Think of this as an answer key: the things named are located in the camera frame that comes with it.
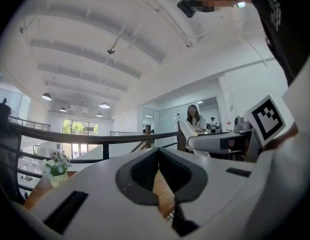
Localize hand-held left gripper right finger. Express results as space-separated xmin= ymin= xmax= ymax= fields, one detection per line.
xmin=158 ymin=147 xmax=270 ymax=240

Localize black mesh office chair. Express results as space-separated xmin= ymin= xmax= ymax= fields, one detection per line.
xmin=0 ymin=98 xmax=23 ymax=205

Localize thin dark wooden post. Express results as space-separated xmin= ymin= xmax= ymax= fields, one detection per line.
xmin=145 ymin=124 xmax=155 ymax=150

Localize grey fisheye camera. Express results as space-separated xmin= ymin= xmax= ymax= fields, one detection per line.
xmin=233 ymin=115 xmax=251 ymax=131

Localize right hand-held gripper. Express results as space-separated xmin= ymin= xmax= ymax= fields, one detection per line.
xmin=187 ymin=95 xmax=287 ymax=163

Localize long balcony railing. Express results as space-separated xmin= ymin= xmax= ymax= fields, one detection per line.
xmin=9 ymin=115 xmax=51 ymax=131

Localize glass entrance door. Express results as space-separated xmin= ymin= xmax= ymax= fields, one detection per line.
xmin=62 ymin=118 xmax=99 ymax=160

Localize short balcony railing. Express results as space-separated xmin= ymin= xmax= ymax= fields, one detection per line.
xmin=109 ymin=130 xmax=146 ymax=136

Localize person's right forearm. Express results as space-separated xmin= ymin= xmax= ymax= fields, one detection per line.
xmin=263 ymin=127 xmax=299 ymax=151

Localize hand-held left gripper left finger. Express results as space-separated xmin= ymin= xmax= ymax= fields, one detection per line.
xmin=32 ymin=147 xmax=176 ymax=240

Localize white flower pot with flowers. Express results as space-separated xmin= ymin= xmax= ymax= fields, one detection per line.
xmin=41 ymin=151 xmax=72 ymax=189

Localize black curved railing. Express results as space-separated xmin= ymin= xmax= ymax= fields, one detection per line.
xmin=8 ymin=120 xmax=182 ymax=192

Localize black head-mounted camera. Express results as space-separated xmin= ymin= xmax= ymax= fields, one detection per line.
xmin=177 ymin=0 xmax=197 ymax=19

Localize person's black shirt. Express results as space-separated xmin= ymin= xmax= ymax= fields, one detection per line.
xmin=244 ymin=0 xmax=310 ymax=86

